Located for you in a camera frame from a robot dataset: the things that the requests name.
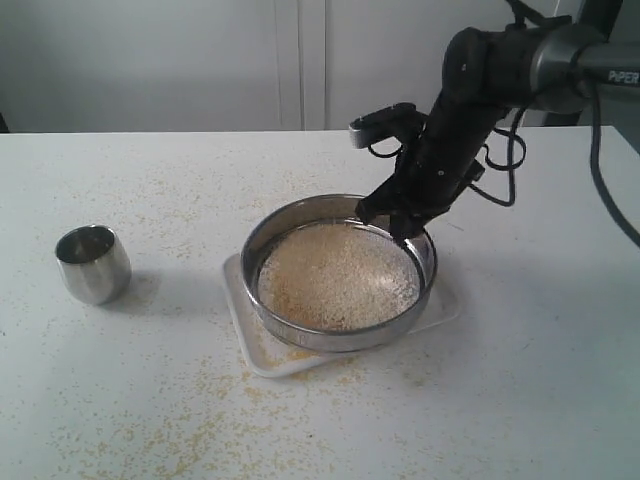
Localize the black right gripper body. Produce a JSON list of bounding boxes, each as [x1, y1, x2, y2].
[[398, 94, 500, 218]]

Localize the white coarse grains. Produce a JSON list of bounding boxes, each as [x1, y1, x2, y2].
[[258, 224, 421, 331]]

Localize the round steel mesh sieve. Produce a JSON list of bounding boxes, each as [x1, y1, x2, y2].
[[240, 194, 438, 354]]

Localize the stainless steel cup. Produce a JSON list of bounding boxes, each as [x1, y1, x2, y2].
[[54, 224, 132, 305]]

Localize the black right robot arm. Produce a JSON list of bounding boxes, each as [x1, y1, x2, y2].
[[349, 18, 639, 243]]

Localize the white rectangular plastic tray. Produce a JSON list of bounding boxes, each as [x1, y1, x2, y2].
[[222, 253, 463, 378]]

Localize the white cabinet doors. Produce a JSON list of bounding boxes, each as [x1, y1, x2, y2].
[[1, 1, 512, 132]]

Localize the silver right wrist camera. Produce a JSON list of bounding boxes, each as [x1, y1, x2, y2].
[[349, 102, 427, 149]]

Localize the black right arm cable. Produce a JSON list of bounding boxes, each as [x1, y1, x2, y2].
[[367, 0, 640, 249]]

